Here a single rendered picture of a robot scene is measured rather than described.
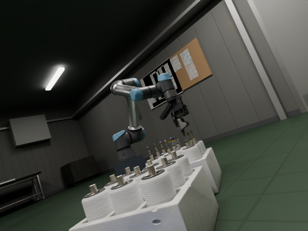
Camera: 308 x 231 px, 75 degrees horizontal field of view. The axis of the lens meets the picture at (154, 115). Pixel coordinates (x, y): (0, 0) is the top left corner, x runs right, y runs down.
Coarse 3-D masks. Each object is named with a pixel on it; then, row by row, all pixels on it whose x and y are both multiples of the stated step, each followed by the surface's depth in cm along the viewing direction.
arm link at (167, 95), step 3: (171, 90) 113; (174, 90) 114; (165, 93) 114; (168, 93) 113; (171, 93) 113; (174, 93) 113; (165, 96) 114; (168, 96) 113; (171, 96) 112; (174, 96) 113; (165, 99) 116
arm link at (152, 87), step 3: (156, 84) 121; (150, 87) 120; (153, 87) 120; (156, 87) 120; (153, 90) 119; (156, 90) 121; (153, 93) 120; (156, 93) 121; (159, 93) 122; (162, 93) 122; (153, 96) 121; (156, 96) 123; (159, 96) 126
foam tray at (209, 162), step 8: (208, 152) 119; (200, 160) 103; (208, 160) 107; (216, 160) 135; (192, 168) 104; (208, 168) 102; (216, 168) 122; (208, 176) 102; (216, 176) 110; (216, 184) 102; (216, 192) 100
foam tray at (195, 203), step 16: (192, 176) 72; (192, 192) 62; (208, 192) 77; (144, 208) 56; (160, 208) 52; (176, 208) 50; (192, 208) 57; (208, 208) 70; (80, 224) 65; (96, 224) 60; (112, 224) 58; (128, 224) 55; (144, 224) 54; (160, 224) 52; (176, 224) 50; (192, 224) 53; (208, 224) 64
